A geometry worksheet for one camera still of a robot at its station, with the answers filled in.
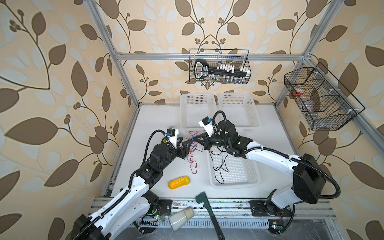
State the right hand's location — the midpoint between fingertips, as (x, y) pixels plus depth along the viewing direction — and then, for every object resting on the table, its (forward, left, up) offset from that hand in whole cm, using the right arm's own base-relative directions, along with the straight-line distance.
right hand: (194, 139), depth 75 cm
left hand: (0, +3, +1) cm, 3 cm away
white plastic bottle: (-31, +8, -18) cm, 37 cm away
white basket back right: (+42, -37, -22) cm, 60 cm away
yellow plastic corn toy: (-15, +9, -19) cm, 26 cm away
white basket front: (-9, -18, -20) cm, 29 cm away
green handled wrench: (-22, -4, -21) cm, 31 cm away
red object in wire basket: (+22, -58, +9) cm, 62 cm away
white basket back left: (+44, 0, -22) cm, 49 cm away
